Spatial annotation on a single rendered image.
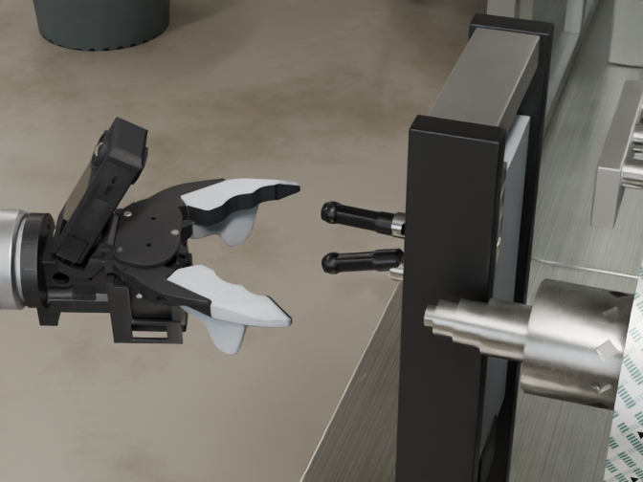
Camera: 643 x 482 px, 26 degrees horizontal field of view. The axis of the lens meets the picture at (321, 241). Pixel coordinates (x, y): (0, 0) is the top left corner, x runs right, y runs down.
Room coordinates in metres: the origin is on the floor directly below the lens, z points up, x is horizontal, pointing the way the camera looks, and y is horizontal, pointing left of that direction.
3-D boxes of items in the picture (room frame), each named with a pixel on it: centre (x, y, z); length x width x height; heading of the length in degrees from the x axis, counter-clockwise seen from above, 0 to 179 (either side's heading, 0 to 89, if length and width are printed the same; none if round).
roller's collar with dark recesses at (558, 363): (0.60, -0.14, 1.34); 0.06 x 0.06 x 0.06; 72
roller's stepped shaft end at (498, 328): (0.62, -0.09, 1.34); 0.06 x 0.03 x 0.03; 72
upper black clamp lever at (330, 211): (0.68, -0.02, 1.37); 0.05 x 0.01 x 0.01; 72
